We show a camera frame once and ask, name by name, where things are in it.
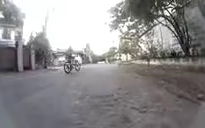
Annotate dirt verge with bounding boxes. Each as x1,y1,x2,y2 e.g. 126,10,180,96
120,62,205,105

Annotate white house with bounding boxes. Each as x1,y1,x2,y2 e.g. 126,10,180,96
0,9,24,48

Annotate distant low building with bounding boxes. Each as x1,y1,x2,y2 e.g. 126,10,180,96
51,49,88,67

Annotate low pale wall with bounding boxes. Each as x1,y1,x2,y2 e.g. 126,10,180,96
118,57,205,66

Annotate green bush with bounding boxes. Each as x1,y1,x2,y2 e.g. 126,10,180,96
27,31,54,69

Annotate person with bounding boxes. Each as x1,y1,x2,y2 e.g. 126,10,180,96
65,45,75,66

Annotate grey asphalt road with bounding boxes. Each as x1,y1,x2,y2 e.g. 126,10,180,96
0,63,205,128

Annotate motorcycle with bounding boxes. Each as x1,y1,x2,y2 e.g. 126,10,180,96
63,59,82,75

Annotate large leaning tree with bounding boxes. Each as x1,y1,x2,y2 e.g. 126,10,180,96
108,0,205,61

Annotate utility pole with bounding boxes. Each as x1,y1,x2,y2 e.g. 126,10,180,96
43,8,50,38

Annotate brown wall with pillars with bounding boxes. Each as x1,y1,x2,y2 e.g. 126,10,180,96
0,40,37,74

